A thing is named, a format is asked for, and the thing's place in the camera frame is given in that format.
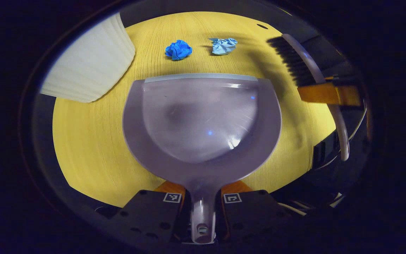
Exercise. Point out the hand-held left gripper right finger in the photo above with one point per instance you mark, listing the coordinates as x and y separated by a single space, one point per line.
252 215

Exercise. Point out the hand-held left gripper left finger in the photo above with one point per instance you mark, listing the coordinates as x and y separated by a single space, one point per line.
146 215

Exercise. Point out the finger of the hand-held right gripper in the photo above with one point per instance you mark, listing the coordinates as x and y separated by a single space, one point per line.
324 93

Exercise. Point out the small pink broom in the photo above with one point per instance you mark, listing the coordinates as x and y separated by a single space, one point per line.
296 63

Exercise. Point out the pink plastic dustpan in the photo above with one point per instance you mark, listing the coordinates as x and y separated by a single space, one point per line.
203 120

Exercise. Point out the light blue paper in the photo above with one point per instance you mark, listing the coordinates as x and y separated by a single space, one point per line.
223 46

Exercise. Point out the dark blue paper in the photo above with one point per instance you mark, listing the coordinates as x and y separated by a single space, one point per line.
178 50

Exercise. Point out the white ribbed garbage bin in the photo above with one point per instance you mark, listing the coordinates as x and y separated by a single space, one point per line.
90 63

